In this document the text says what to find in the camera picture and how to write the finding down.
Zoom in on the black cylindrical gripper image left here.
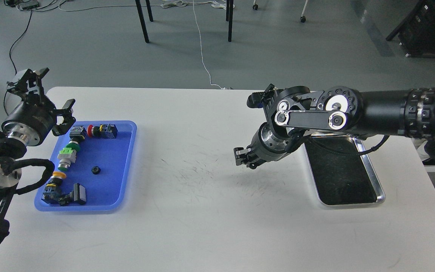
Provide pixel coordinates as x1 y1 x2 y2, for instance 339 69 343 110
1 68 76 146

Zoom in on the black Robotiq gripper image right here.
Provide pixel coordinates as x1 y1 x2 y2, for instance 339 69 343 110
234 123 308 169

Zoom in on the small black gear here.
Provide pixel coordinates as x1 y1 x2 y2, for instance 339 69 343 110
91 166 101 175

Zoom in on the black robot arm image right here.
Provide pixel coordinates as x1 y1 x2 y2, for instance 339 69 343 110
233 84 435 169

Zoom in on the blue plastic tray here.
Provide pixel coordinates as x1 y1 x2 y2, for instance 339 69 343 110
34 121 137 213

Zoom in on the silver metal tray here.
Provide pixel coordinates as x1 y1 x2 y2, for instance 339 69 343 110
304 141 386 209

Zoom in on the red mushroom push button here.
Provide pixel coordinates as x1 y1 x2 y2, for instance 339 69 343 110
87 124 118 139

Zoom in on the black square push button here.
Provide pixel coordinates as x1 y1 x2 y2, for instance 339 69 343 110
57 183 87 206

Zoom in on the black table leg left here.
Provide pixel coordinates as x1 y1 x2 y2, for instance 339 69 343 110
135 0 154 44

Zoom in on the black table leg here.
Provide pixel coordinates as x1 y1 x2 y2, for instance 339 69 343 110
225 0 234 42
135 0 154 44

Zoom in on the black table leg right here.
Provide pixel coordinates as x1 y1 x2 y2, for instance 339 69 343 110
225 0 234 42

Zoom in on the black cabinet top right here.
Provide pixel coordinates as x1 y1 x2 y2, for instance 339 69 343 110
386 0 435 58

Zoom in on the green push button switch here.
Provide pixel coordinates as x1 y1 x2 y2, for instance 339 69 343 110
65 125 87 152

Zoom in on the black wrist camera image right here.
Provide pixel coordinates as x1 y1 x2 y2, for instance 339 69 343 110
246 84 277 108

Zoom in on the light green selector switch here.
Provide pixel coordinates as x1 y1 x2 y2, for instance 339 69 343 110
57 147 77 172

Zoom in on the black cable on floor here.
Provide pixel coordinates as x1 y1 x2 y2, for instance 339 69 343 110
5 0 67 114

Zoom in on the yellow push button switch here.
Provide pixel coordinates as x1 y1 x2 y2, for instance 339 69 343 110
41 172 67 204

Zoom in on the black braided cable image right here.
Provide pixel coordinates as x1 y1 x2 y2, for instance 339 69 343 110
306 134 390 157

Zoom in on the white cable on floor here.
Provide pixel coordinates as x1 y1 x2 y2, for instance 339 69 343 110
159 0 236 90

